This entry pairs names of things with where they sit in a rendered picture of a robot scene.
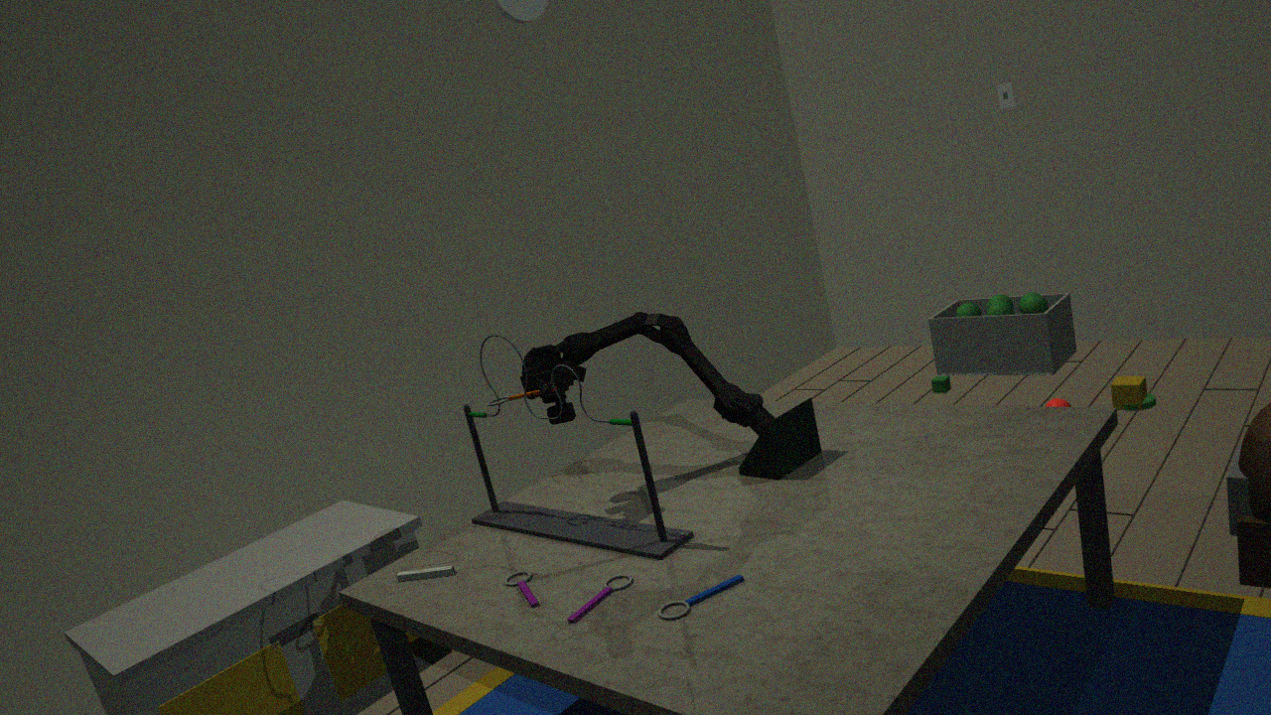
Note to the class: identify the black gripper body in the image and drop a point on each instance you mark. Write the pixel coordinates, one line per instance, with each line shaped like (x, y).
(544, 355)

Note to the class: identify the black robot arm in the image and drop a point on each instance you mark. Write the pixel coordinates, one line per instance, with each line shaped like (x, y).
(731, 401)

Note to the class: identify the grey loop with blue handle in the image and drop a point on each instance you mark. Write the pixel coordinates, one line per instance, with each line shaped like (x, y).
(699, 597)

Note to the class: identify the purple handle with dark loop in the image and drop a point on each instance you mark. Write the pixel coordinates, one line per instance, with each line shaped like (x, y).
(524, 588)
(598, 598)

